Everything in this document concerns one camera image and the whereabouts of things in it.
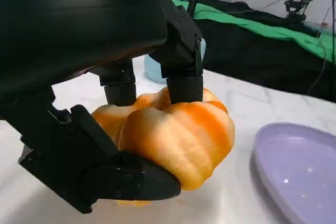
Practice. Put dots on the pale green mug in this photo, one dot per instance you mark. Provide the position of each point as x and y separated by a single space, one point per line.
153 70

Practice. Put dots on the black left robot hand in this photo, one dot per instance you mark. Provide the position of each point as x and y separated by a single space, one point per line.
65 24

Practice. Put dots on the lilac plate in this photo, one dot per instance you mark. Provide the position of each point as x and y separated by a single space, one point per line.
302 169

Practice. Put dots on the green cloth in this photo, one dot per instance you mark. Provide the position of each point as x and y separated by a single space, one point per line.
275 31

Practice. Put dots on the black cloth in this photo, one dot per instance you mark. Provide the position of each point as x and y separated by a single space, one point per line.
249 58

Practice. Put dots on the orange white toy bread roll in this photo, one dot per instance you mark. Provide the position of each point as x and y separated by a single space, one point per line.
183 134

